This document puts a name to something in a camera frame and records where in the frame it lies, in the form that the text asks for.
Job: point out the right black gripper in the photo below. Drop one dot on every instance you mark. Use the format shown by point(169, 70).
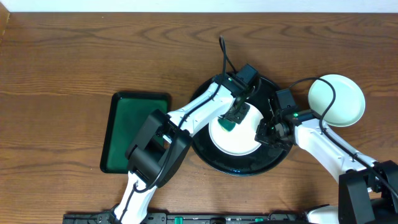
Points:
point(261, 135)

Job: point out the white plate with green stain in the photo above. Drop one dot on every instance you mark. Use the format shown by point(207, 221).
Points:
point(240, 140)

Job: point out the green yellow sponge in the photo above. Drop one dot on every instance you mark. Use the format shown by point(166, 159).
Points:
point(226, 124)

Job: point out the mint plate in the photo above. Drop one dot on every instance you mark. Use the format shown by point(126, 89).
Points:
point(348, 101)

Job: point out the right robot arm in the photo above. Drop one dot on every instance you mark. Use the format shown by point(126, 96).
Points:
point(367, 189)

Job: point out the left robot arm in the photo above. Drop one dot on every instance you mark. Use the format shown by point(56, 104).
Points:
point(161, 143)

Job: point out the round black serving tray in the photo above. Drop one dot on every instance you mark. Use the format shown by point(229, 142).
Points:
point(261, 160)

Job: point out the green rectangular tray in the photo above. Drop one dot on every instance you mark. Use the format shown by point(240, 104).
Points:
point(127, 113)

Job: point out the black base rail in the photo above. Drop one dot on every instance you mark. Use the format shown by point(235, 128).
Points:
point(163, 218)

